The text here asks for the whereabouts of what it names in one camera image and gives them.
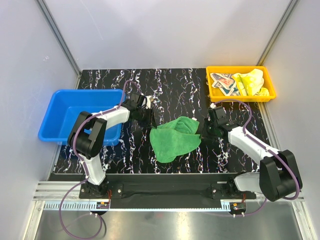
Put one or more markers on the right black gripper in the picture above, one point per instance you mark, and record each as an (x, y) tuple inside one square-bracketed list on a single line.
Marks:
[(205, 135)]

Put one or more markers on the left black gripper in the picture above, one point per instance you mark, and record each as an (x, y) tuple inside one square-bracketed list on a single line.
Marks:
[(150, 121)]

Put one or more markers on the green microfiber towel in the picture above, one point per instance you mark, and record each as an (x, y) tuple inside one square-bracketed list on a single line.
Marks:
[(175, 138)]

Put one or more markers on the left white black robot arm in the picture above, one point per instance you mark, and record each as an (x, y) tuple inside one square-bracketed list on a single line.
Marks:
[(87, 136)]

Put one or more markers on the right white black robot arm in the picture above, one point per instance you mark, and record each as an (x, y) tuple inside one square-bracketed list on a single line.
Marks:
[(278, 176)]

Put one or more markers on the yellow plastic tray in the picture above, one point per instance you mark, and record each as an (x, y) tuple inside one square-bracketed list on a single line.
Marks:
[(216, 95)]

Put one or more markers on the blue red patterned towel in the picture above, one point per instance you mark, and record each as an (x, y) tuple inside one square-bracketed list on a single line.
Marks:
[(226, 84)]

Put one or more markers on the lime green patterned towel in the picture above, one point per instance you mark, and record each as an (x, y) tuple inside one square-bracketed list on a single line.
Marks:
[(251, 84)]

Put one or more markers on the blue plastic bin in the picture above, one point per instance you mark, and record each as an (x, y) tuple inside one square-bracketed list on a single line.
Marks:
[(65, 106)]

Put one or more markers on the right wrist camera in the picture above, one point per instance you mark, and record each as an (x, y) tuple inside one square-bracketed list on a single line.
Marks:
[(218, 116)]

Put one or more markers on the slotted cable duct rail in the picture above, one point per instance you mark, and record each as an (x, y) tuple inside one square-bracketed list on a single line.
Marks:
[(118, 205)]

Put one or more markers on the left aluminium frame post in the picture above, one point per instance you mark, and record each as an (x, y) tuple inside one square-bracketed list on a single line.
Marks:
[(58, 36)]

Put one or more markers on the aluminium frame post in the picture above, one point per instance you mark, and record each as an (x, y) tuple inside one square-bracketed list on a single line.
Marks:
[(58, 36), (277, 31)]

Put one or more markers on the right aluminium frame post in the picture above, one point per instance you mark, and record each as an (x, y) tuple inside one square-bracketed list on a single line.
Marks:
[(277, 31)]

